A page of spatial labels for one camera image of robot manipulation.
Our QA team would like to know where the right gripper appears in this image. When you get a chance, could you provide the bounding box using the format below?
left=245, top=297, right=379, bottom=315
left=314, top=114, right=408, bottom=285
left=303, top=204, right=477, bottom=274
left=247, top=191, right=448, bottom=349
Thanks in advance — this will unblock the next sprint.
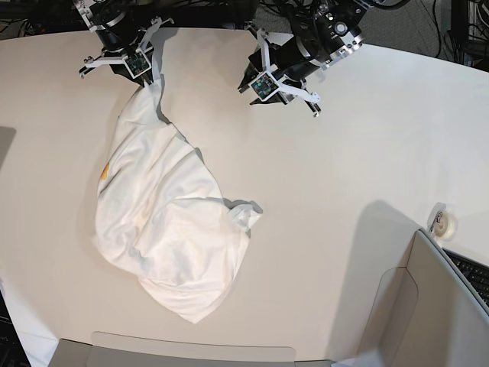
left=79, top=17, right=163, bottom=86

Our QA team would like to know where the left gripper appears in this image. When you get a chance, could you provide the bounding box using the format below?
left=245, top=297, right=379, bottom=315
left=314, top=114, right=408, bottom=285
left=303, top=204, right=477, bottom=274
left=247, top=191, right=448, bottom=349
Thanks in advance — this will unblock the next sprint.
left=238, top=25, right=322, bottom=117

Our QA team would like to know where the white printed t-shirt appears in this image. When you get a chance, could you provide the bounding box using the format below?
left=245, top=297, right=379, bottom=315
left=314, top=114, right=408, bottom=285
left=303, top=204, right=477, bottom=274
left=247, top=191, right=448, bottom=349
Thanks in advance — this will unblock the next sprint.
left=94, top=63, right=262, bottom=323

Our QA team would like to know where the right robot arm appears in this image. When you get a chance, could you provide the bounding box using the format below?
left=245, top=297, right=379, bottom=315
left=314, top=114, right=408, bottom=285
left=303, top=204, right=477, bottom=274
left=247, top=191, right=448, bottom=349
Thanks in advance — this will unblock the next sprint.
left=74, top=1, right=163, bottom=86

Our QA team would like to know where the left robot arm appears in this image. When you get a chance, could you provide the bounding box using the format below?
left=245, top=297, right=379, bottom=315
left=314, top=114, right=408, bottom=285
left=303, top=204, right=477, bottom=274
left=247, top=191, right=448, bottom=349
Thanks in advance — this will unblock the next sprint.
left=238, top=1, right=369, bottom=117

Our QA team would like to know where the clear tape roll dispenser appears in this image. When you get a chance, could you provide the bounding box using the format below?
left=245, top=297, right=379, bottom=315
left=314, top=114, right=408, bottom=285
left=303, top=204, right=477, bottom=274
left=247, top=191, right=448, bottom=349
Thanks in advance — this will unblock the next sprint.
left=427, top=202, right=458, bottom=242

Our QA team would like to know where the grey partition panel bottom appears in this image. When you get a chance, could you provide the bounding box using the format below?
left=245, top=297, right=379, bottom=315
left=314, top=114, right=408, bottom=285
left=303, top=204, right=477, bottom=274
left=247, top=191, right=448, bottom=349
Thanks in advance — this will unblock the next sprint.
left=49, top=332, right=334, bottom=366

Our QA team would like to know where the grey partition panel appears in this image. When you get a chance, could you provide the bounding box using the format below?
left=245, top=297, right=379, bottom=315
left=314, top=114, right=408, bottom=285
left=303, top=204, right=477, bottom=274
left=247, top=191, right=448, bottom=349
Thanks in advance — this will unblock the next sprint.
left=354, top=230, right=488, bottom=366
left=49, top=332, right=334, bottom=366

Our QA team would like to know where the grey partition panel right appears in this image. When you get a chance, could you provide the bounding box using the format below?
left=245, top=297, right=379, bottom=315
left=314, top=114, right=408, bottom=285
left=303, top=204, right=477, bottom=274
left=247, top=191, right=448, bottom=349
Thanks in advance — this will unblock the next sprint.
left=354, top=230, right=488, bottom=366

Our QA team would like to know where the black keyboard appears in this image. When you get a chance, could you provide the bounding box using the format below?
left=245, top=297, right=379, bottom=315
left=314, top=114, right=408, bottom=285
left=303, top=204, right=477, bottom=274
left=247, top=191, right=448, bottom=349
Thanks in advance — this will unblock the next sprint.
left=440, top=248, right=488, bottom=323

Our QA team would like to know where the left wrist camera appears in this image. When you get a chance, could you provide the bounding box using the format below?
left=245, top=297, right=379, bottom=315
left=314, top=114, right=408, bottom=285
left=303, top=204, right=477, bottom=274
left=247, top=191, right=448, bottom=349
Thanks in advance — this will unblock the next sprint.
left=248, top=71, right=280, bottom=102

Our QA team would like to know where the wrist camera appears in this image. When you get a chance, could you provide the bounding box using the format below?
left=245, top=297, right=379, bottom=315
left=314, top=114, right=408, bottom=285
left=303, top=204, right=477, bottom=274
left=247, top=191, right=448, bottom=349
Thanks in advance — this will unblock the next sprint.
left=124, top=50, right=151, bottom=79
left=248, top=71, right=280, bottom=102

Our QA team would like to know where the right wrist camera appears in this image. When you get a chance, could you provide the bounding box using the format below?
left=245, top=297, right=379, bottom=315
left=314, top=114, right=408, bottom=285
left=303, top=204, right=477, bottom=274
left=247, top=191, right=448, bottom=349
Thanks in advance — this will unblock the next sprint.
left=124, top=50, right=151, bottom=79

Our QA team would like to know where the black cable bundle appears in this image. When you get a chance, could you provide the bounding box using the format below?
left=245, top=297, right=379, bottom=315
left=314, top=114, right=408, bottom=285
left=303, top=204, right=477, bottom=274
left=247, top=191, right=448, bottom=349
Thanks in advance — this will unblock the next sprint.
left=259, top=0, right=489, bottom=66

